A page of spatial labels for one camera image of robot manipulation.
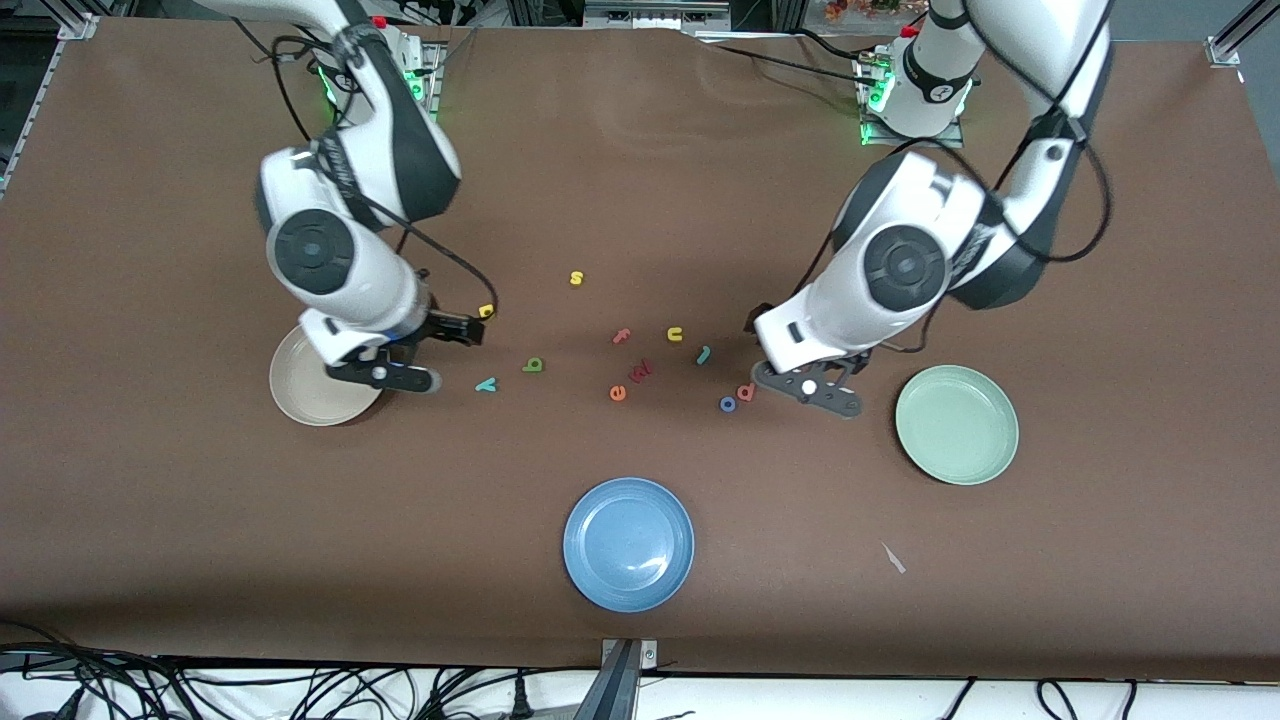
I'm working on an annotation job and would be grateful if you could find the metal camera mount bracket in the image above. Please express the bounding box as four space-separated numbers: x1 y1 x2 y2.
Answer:
575 638 661 720

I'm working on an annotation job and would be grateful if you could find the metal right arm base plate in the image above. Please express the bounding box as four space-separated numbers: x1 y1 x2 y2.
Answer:
395 40 443 129

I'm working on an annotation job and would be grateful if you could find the brown table cover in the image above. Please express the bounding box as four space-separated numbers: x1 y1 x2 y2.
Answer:
0 18 1280 683

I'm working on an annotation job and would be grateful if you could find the pale green plate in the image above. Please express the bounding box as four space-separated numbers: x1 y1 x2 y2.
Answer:
895 365 1020 487

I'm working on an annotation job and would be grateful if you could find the blue plate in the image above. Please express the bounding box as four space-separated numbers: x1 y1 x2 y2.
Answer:
563 477 696 613

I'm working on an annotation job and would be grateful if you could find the aluminium table corner rail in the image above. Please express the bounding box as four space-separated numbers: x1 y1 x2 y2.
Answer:
0 14 101 196
1204 0 1280 68

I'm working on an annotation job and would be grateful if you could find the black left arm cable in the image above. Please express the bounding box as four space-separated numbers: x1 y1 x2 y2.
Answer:
800 0 1114 353

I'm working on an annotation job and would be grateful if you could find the beige brown plate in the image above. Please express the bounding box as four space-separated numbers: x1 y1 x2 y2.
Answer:
269 325 387 428

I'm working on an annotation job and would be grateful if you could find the black floor cable bundle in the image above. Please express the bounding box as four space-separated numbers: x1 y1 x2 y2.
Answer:
0 620 601 720

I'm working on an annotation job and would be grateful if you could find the black table cable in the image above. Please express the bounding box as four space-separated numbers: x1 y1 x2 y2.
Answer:
790 28 873 61
700 38 881 91

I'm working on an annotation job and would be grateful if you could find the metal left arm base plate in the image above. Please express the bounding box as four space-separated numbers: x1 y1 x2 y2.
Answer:
860 50 966 149

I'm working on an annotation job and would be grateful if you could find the orange background object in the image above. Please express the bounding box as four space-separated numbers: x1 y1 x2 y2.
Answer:
825 0 921 21

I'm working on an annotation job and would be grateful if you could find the aluminium frame bar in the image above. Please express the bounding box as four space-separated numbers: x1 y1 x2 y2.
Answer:
583 0 733 31

